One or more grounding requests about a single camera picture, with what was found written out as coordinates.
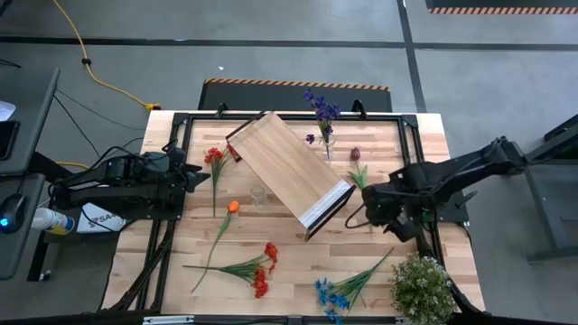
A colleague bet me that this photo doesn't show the large red flower bunch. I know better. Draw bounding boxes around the large red flower bunch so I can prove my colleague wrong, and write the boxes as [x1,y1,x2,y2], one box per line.
[182,242,280,300]

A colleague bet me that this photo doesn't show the green potted plant white blossoms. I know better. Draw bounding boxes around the green potted plant white blossoms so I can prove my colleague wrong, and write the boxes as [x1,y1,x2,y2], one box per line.
[387,252,458,325]

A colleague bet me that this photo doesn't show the black computer mouse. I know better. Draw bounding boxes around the black computer mouse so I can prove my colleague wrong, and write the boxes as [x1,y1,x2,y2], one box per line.
[0,193,27,235]

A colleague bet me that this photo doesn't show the purple artificial flower bunch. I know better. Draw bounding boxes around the purple artificial flower bunch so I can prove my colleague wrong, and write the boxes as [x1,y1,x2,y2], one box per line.
[302,88,343,146]

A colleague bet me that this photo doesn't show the white paper sheet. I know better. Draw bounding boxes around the white paper sheet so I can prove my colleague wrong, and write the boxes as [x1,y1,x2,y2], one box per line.
[0,99,17,122]

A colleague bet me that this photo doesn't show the white printed cardboard box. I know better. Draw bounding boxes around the white printed cardboard box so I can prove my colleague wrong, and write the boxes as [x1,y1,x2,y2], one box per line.
[76,201,127,235]

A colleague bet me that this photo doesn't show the blue artificial flower bunch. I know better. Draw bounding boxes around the blue artificial flower bunch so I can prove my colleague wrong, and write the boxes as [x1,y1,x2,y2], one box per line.
[314,246,395,325]

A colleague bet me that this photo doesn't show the black aluminium table frame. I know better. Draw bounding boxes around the black aluminium table frame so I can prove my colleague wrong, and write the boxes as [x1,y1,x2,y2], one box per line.
[102,110,484,317]

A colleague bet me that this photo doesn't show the white spray bottle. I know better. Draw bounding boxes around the white spray bottle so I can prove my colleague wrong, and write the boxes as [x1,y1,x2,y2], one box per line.
[31,207,76,237]

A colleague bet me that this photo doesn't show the grey desk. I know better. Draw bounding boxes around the grey desk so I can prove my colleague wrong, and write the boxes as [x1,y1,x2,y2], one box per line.
[0,66,62,281]

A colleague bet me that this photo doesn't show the clear glass vase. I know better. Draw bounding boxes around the clear glass vase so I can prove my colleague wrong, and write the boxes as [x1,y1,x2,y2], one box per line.
[249,183,268,209]
[321,134,338,163]

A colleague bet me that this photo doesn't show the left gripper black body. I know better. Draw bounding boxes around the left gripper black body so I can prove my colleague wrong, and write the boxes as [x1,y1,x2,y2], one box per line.
[165,147,191,202]

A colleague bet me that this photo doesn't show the yellow extension cable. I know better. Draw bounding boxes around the yellow extension cable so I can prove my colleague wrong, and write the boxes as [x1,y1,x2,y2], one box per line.
[51,0,163,113]

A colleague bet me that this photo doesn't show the black phone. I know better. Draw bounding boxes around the black phone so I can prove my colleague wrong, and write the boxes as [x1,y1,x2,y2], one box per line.
[0,119,21,162]

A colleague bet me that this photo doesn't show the small red flower bunch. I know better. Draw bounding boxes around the small red flower bunch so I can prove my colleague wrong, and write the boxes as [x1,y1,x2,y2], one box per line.
[202,146,234,218]

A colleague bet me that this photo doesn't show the dark red artificial tulip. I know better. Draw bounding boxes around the dark red artificial tulip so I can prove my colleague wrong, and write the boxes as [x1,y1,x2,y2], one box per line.
[348,146,369,190]

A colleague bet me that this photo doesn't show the silver metal bracket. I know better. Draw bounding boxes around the silver metal bracket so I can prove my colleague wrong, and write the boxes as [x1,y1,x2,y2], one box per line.
[142,315,196,325]

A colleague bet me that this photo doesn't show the thin black floor cable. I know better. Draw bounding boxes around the thin black floor cable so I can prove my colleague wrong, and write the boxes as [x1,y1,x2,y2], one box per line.
[52,88,146,159]

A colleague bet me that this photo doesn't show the wooden shelf black metal frame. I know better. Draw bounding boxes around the wooden shelf black metal frame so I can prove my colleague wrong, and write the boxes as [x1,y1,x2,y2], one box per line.
[225,111,358,242]

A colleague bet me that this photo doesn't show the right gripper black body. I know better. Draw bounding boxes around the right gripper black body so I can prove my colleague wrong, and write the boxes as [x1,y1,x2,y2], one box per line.
[360,182,403,229]

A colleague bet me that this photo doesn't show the black striped-edge floor mat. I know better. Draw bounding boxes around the black striped-edge floor mat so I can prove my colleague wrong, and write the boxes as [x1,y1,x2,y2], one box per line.
[197,77,393,113]
[424,0,578,14]

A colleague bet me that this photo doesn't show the orange artificial tulip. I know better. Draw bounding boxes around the orange artificial tulip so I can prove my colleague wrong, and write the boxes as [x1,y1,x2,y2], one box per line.
[190,200,241,294]

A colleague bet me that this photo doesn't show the black metal stand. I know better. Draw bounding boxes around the black metal stand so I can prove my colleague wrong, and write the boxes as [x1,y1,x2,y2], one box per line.
[523,112,578,263]

